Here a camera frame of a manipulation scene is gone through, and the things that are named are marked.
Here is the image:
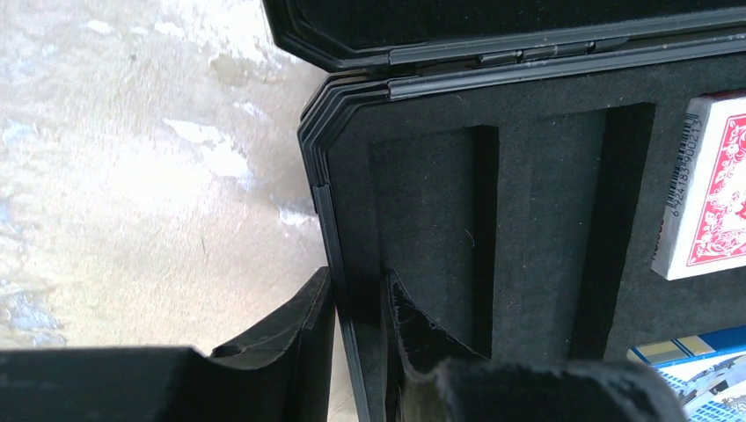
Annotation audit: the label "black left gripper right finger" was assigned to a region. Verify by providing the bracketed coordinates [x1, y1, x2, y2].
[381, 270, 686, 421]

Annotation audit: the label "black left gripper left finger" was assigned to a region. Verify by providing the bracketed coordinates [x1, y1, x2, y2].
[1, 267, 334, 421]

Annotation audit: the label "blue playing card deck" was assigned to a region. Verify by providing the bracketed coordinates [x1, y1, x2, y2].
[626, 325, 745, 422]

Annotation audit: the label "black poker set case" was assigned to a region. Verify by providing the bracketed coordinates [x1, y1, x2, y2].
[264, 1, 745, 421]

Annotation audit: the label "red playing card deck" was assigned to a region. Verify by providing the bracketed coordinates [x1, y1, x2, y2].
[651, 91, 745, 280]

